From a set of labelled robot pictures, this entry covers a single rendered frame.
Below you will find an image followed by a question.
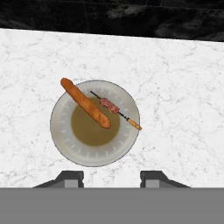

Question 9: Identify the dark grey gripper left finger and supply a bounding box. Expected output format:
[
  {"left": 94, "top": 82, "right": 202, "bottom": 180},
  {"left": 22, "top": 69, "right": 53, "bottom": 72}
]
[{"left": 32, "top": 170, "right": 85, "bottom": 189}]

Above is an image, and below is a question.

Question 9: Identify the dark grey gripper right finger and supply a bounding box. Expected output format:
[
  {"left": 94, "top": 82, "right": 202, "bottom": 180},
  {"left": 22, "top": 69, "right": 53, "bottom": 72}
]
[{"left": 140, "top": 170, "right": 192, "bottom": 189}]

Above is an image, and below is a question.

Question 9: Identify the brown baguette bread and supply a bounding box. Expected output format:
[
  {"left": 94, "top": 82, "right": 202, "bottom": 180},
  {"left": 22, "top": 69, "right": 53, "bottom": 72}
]
[{"left": 59, "top": 77, "right": 112, "bottom": 130}]

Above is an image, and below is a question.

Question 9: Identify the meat kebab skewer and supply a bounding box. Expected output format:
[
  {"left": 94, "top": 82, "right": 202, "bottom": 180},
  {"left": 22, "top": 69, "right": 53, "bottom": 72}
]
[{"left": 89, "top": 90, "right": 144, "bottom": 131}]

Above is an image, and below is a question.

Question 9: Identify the grey plate with brown centre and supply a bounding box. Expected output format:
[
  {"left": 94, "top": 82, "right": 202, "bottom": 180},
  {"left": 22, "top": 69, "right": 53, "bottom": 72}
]
[{"left": 49, "top": 80, "right": 141, "bottom": 168}]

